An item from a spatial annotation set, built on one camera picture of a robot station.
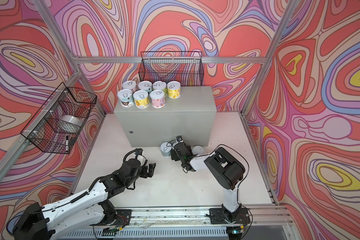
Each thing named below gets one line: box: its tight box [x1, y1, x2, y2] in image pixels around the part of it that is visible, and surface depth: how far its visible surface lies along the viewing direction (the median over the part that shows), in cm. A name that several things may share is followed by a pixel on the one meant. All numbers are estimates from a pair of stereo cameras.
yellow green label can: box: [192, 145, 205, 155], surface depth 92 cm
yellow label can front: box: [132, 90, 151, 109], surface depth 74 cm
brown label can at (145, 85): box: [138, 80, 153, 94], surface depth 79 cm
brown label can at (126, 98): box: [117, 89, 135, 108], surface depth 75 cm
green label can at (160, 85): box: [152, 80, 168, 94], surface depth 79 cm
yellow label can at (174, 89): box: [167, 81, 181, 99], surface depth 79 cm
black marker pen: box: [66, 135, 69, 153], surface depth 73 cm
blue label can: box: [160, 142, 172, 157], surface depth 95 cm
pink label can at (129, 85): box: [122, 80, 137, 92], surface depth 80 cm
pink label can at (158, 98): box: [149, 89, 166, 109], surface depth 75 cm
